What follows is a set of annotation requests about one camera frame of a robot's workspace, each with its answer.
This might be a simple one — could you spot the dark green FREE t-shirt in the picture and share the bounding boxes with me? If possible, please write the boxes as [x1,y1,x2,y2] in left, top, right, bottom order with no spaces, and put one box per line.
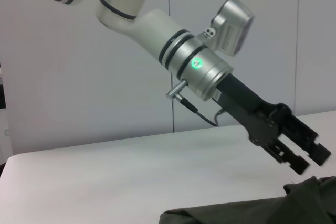
[160,175,336,224]

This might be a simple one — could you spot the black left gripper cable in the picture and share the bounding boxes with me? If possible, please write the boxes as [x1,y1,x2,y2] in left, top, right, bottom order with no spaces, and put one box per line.
[165,81,224,127]

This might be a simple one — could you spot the black background equipment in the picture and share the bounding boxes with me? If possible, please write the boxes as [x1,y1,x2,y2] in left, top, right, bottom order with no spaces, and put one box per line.
[0,62,6,109]

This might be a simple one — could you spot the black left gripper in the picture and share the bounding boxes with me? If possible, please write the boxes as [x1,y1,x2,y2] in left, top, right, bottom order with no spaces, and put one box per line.
[212,72,332,176]

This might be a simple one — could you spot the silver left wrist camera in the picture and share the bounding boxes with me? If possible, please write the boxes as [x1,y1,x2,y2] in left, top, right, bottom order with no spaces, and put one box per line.
[202,0,255,57]

